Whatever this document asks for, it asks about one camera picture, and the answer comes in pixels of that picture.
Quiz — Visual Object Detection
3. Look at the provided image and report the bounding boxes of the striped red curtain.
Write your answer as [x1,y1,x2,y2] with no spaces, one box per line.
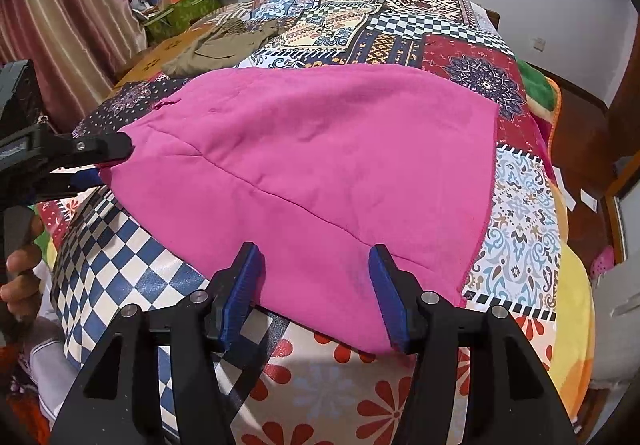
[1,0,146,132]

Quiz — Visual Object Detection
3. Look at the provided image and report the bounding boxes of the yellow green fleece blanket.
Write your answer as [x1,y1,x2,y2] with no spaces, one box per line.
[524,75,596,421]

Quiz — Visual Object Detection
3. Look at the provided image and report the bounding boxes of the orange sleeve forearm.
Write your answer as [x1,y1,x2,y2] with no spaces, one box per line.
[1,344,50,444]

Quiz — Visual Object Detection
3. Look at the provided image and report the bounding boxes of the pink pants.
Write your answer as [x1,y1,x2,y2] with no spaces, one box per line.
[101,64,498,354]

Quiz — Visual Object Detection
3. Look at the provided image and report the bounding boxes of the left hand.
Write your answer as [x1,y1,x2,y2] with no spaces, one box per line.
[1,214,44,323]

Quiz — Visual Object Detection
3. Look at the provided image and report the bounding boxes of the patchwork patterned bed quilt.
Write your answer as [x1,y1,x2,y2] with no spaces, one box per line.
[28,0,561,444]

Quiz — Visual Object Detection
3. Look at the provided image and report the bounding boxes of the olive green folded pants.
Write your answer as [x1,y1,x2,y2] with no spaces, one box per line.
[162,18,279,78]

